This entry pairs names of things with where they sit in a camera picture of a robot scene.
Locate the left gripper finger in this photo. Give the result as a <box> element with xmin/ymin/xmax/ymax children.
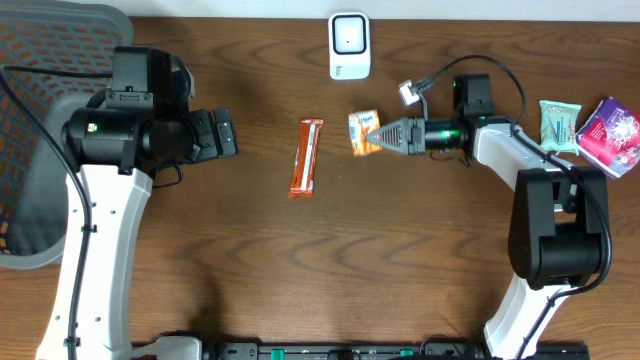
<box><xmin>212</xmin><ymin>108</ymin><xmax>223</xmax><ymax>158</ymax></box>
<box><xmin>219</xmin><ymin>107</ymin><xmax>239</xmax><ymax>156</ymax></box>

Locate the orange snack packet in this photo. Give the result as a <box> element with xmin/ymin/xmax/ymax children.
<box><xmin>348</xmin><ymin>110</ymin><xmax>382</xmax><ymax>156</ymax></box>

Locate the orange red snack bar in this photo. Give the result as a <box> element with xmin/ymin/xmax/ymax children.
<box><xmin>288</xmin><ymin>118</ymin><xmax>324</xmax><ymax>198</ymax></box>

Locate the teal snack packet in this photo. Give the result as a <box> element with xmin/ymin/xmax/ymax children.
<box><xmin>539</xmin><ymin>100</ymin><xmax>582</xmax><ymax>155</ymax></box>

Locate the red purple snack bag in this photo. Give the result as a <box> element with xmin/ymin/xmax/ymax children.
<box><xmin>576</xmin><ymin>97</ymin><xmax>639</xmax><ymax>179</ymax></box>

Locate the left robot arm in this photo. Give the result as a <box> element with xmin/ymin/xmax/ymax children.
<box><xmin>36</xmin><ymin>46</ymin><xmax>238</xmax><ymax>359</ymax></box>

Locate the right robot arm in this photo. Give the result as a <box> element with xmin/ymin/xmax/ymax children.
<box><xmin>366</xmin><ymin>74</ymin><xmax>612</xmax><ymax>359</ymax></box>

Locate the white barcode scanner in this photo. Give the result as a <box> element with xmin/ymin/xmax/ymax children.
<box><xmin>328</xmin><ymin>12</ymin><xmax>372</xmax><ymax>81</ymax></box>

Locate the right black cable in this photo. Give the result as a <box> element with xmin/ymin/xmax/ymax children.
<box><xmin>414</xmin><ymin>54</ymin><xmax>614</xmax><ymax>360</ymax></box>

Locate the black cable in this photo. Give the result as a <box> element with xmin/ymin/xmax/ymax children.
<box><xmin>414</xmin><ymin>54</ymin><xmax>614</xmax><ymax>360</ymax></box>
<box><xmin>0</xmin><ymin>64</ymin><xmax>114</xmax><ymax>360</ymax></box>

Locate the left black cable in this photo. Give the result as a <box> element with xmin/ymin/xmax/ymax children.
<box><xmin>0</xmin><ymin>64</ymin><xmax>114</xmax><ymax>360</ymax></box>

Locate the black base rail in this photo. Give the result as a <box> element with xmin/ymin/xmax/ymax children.
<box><xmin>130</xmin><ymin>341</ymin><xmax>591</xmax><ymax>360</ymax></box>

